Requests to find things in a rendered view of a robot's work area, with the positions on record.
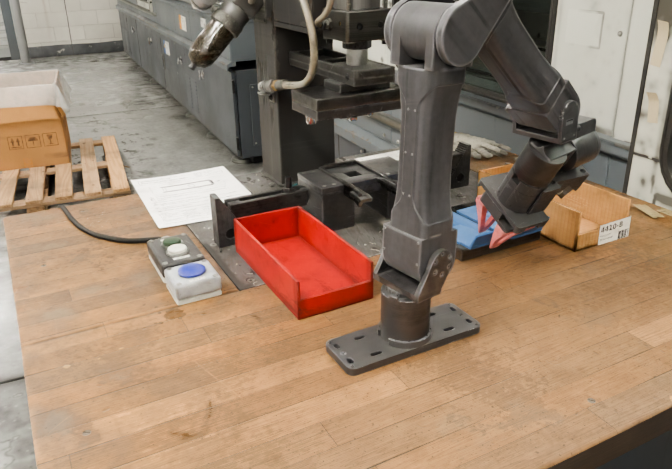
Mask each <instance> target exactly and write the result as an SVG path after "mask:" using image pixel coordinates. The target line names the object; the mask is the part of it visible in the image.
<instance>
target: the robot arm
mask: <svg viewBox="0 0 672 469"><path fill-rule="evenodd" d="M454 1H455V3H452V2H453V0H400V1H399V2H397V3H396V4H395V5H394V6H393V7H392V8H391V9H390V11H389V13H388V15H387V17H386V20H385V24H384V39H385V43H386V45H387V47H388V49H389V50H390V52H391V54H390V63H391V64H395V65H398V72H397V81H398V85H399V88H400V100H401V127H400V148H399V168H398V183H397V191H396V197H395V202H394V206H393V208H392V210H391V222H388V223H384V224H383V244H382V246H381V249H380V251H379V253H381V255H380V258H379V260H378V262H377V265H376V267H375V269H374V272H373V278H374V279H375V280H377V281H379V282H381V283H382V284H383V285H382V286H381V320H380V321H379V323H378V324H377V325H374V326H371V327H368V328H364V329H361V330H358V331H355V332H352V333H349V334H345V335H342V336H339V337H336V338H333V339H330V340H328V341H327V342H326V352H327V353H328V354H329V355H330V356H331V357H332V358H333V359H334V360H335V362H336V363H337V364H338V365H339V366H340V367H341V368H342V369H343V370H344V371H345V373H346V374H348V375H350V376H357V375H360V374H363V373H366V372H368V371H371V370H374V369H377V368H380V367H383V366H386V365H389V364H391V363H394V362H397V361H400V360H403V359H406V358H409V357H412V356H414V355H417V354H420V353H423V352H426V351H429V350H432V349H435V348H437V347H440V346H443V345H446V344H449V343H452V342H455V341H457V340H460V339H463V338H466V337H469V336H472V335H475V334H478V333H479V332H480V323H479V322H478V321H477V320H476V319H474V318H473V317H471V316H470V315H469V314H467V313H466V312H464V311H463V310H462V309H460V308H459V307H457V306H456V305H455V304H452V303H444V304H441V305H438V306H435V307H431V308H430V305H431V298H432V297H434V296H437V295H439V294H441V290H442V287H443V285H444V283H445V280H446V278H447V276H448V275H449V273H450V271H451V270H452V268H453V265H454V262H455V257H456V246H457V235H458V229H456V228H453V212H452V209H451V193H450V189H451V169H452V157H453V144H454V132H455V121H456V113H457V107H458V102H459V97H460V93H461V89H462V87H463V85H464V83H465V73H466V67H472V65H473V60H474V59H475V58H476V56H477V55H478V57H479V58H480V59H481V61H482V62H483V63H484V64H485V66H486V67H487V68H488V70H489V71H490V72H491V74H492V75H493V76H494V78H495V79H496V81H497V82H498V83H499V85H500V87H501V88H502V90H503V92H504V94H505V99H506V101H507V102H508V104H507V106H506V110H507V111H508V112H509V113H510V120H512V133H516V134H519V135H523V136H527V137H531V138H530V139H529V141H528V142H527V144H526V145H525V147H524V149H523V150H522V152H521V153H520V155H519V156H518V158H517V160H516V161H515V163H514V164H513V166H512V168H511V169H510V171H509V172H505V173H501V174H496V175H492V176H487V177H483V178H481V179H480V181H479V183H478V184H477V185H478V186H482V187H483V189H484V190H485V192H484V193H483V194H482V195H478V196H477V198H476V207H477V215H478V233H481V232H485V231H486V230H487V229H488V228H489V227H490V226H491V225H492V224H493V223H494V222H495V221H496V222H497V225H496V226H495V230H494V233H493V236H492V239H491V242H490V246H489V248H490V249H492V248H496V247H498V246H499V245H501V244H502V243H504V242H505V241H507V240H508V239H510V238H511V237H513V236H515V235H517V234H520V233H522V232H524V231H527V230H529V229H532V228H534V227H535V226H536V227H537V228H539V227H542V226H545V224H546V223H547V222H548V220H549V217H548V216H547V215H546V214H545V212H544V210H545V209H546V208H547V206H548V205H549V204H550V202H551V201H552V200H553V198H554V197H555V196H556V195H557V196H558V197H560V198H561V199H562V198H563V197H564V196H565V195H567V194H568V193H569V192H571V191H572V190H574V191H576V190H578V189H579V187H580V186H581V185H582V183H583V182H584V181H585V180H586V178H587V177H588V176H589V173H588V172H587V171H586V170H585V169H584V167H583V166H582V164H584V163H587V162H589V161H591V160H593V159H595V158H596V157H597V156H598V154H599V152H600V149H601V141H600V138H599V135H598V134H597V132H596V118H591V117H586V116H582V115H579V114H580V107H581V103H580V98H579V96H578V94H577V92H576V91H575V89H574V88H573V86H572V84H571V83H570V81H569V80H567V79H563V77H562V75H561V74H560V73H559V72H558V71H557V70H556V69H555V68H554V67H552V66H551V65H550V64H549V62H548V61H547V60H546V59H545V57H544V56H543V55H542V53H541V52H540V50H539V49H538V47H537V46H536V44H535V43H534V41H533V39H532V38H531V36H530V35H529V33H528V32H527V30H526V29H525V27H524V25H523V24H522V22H521V20H520V18H519V17H518V15H517V12H516V10H515V8H514V5H513V2H512V1H513V0H454ZM487 210H488V211H489V213H490V214H491V216H490V217H489V219H488V220H487V221H486V223H485V220H486V213H487Z"/></svg>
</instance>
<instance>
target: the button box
mask: <svg viewBox="0 0 672 469"><path fill-rule="evenodd" d="M58 208H61V209H62V210H63V212H64V213H65V215H66V216H67V217H68V219H69V220H70V221H71V222H72V223H73V224H74V225H75V226H76V227H77V228H78V229H80V230H81V231H83V232H85V233H87V234H89V235H91V236H93V237H96V238H100V239H104V240H109V241H115V242H122V243H147V249H148V253H149V259H150V260H151V262H152V264H153V265H154V267H155V269H156V270H157V272H158V274H159V275H160V277H161V279H162V280H163V282H164V283H166V281H165V274H164V270H165V269H167V268H169V267H175V266H180V265H184V264H188V263H193V262H197V261H201V260H203V259H205V256H204V255H203V254H202V253H201V251H200V250H199V249H198V248H197V246H196V245H195V244H194V242H193V241H192V240H191V239H190V237H189V236H188V235H187V234H186V233H182V234H179V235H174V236H164V237H144V238H123V237H116V236H110V235H105V234H101V233H97V232H94V231H92V230H89V229H87V228H86V227H84V226H83V225H81V224H80V223H79V222H78V221H77V220H76V219H75V218H74V217H73V216H72V215H71V213H70V212H69V210H68V209H67V208H66V207H65V206H64V205H62V204H60V205H59V206H58ZM168 237H179V238H180V239H181V243H180V244H184V245H186V248H187V250H186V251H185V252H184V253H181V254H170V253H168V247H167V246H164V245H163V240H164V239H165V238H168Z"/></svg>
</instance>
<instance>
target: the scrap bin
mask: <svg viewBox="0 0 672 469"><path fill-rule="evenodd" d="M233 224H234V235H235V247H236V252H237V253H238V254H239V255H240V256H241V257H242V258H243V260H244V261H245V262H246V263H247V264H248V265H249V266H250V267H251V268H252V269H253V271H254V272H255V273H256V274H257V275H258V276H259V277H260V278H261V279H262V280H263V282H264V283H265V284H266V285H267V286H268V287H269V288H270V289H271V290H272V291H273V293H274V294H275V295H276V296H277V297H278V298H279V299H280V300H281V301H282V302H283V304H284V305H285V306H286V307H287V308H288V309H289V310H290V311H291V312H292V313H293V315H294V316H295V317H296V318H297V319H298V320H301V319H304V318H307V317H311V316H314V315H318V314H321V313H325V312H328V311H331V310H335V309H338V308H342V307H345V306H348V305H352V304H355V303H359V302H362V301H366V300H369V299H372V298H373V261H372V260H371V259H369V258H368V257H367V256H365V255H364V254H363V253H361V252H360V251H359V250H357V249H356V248H355V247H353V246H352V245H351V244H349V243H348V242H347V241H345V240H344V239H343V238H341V237H340V236H339V235H337V234H336V233H335V232H333V231H332V230H331V229H329V228H328V227H327V226H325V225H324V224H323V223H322V222H320V221H319V220H318V219H316V218H315V217H314V216H312V215H311V214H310V213H308V212H307V211H306V210H304V209H303V208H302V207H300V206H299V205H298V206H293V207H288V208H283V209H278V210H273V211H269V212H264V213H259V214H254V215H249V216H245V217H240V218H235V219H233Z"/></svg>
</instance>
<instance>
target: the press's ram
mask: <svg viewBox="0 0 672 469"><path fill-rule="evenodd" d="M371 46H372V41H363V42H356V43H354V44H352V48H346V44H343V43H342V48H343V49H346V53H342V52H339V51H335V50H331V49H327V48H322V49H318V66H317V71H316V74H318V75H321V76H324V77H327V78H330V79H325V80H324V85H323V86H315V87H306V88H303V89H292V90H291V92H292V109H293V110H295V111H297V112H299V113H301V114H303V115H305V116H306V123H307V124H308V125H314V124H316V122H317V121H322V120H329V119H335V118H340V119H343V118H347V120H349V121H356V120H357V116H363V115H365V116H368V117H369V116H372V115H373V114H374V113H376V112H383V111H389V110H396V109H401V100H400V88H399V85H397V84H394V83H391V82H395V66H392V65H388V64H384V63H381V62H377V61H373V60H369V59H368V48H370V47H371ZM289 61H290V65H292V66H295V67H298V68H301V69H303V70H306V71H308V70H309V65H310V50H302V51H289Z"/></svg>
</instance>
